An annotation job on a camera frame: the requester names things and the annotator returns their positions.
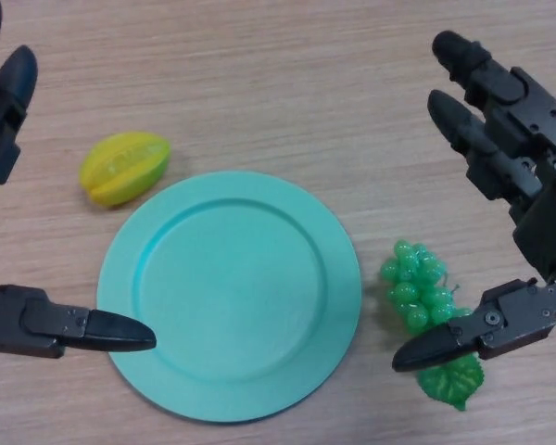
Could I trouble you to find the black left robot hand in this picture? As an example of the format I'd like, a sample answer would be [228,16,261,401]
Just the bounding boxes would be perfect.
[0,0,158,361]

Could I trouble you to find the yellow green starfruit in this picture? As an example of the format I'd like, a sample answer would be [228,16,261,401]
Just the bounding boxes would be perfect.
[78,132,171,209]

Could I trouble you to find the green grape bunch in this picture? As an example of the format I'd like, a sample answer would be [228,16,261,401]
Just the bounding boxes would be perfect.
[379,238,486,412]

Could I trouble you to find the round green plate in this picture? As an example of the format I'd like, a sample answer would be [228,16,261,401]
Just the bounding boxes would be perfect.
[96,170,362,423]

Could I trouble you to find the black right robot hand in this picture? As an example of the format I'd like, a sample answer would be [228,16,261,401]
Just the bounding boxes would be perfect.
[391,30,556,375]

